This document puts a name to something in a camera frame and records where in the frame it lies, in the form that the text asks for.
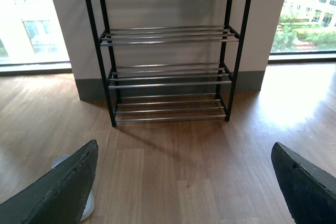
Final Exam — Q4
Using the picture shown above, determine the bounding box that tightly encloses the black metal shoe rack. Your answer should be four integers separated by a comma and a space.
85, 0, 251, 126

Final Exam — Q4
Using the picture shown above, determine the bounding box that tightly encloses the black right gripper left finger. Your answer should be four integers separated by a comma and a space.
1, 140, 99, 223

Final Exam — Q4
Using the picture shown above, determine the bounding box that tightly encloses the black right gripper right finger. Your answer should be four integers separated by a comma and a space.
271, 142, 335, 223

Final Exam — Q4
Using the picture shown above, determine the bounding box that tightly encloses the light blue slide sandal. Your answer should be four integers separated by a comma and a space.
51, 155, 95, 222

